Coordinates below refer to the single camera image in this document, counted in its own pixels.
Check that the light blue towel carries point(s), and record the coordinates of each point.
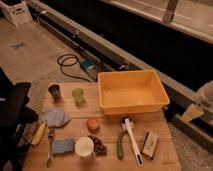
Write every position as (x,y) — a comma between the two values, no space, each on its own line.
(56,117)

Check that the green plastic cup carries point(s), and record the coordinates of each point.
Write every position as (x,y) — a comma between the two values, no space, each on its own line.
(78,95)

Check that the dark brown cup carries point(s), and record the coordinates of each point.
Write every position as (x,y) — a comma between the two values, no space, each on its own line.
(54,90)

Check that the white paper cup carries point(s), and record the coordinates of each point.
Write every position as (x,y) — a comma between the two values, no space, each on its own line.
(84,147)

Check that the yellow plastic bin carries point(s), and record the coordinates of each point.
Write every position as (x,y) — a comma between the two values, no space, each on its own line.
(129,92)

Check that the blue power device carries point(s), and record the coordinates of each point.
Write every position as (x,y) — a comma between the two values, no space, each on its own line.
(86,64)

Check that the orange round toy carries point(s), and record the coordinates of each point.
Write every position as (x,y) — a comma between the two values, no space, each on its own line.
(93,124)

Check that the green cucumber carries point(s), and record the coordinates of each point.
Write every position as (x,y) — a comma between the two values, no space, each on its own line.
(119,145)

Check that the dark grape bunch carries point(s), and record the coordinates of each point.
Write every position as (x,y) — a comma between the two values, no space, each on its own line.
(99,148)

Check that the black and white eraser block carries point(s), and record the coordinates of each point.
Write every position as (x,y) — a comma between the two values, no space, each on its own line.
(150,144)

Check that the metal fork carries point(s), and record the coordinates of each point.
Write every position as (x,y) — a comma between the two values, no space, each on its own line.
(51,135)

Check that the blue sponge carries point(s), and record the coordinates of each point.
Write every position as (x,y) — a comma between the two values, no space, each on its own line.
(62,146)

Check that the yellow banana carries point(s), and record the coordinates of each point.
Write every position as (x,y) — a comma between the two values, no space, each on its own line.
(39,133)

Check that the black chair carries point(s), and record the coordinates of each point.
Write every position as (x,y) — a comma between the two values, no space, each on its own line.
(14,115)

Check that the white cardboard box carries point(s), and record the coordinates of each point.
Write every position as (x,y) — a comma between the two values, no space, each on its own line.
(17,14)

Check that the white long-handled brush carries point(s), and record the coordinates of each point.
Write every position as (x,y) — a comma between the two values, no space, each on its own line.
(127,125)

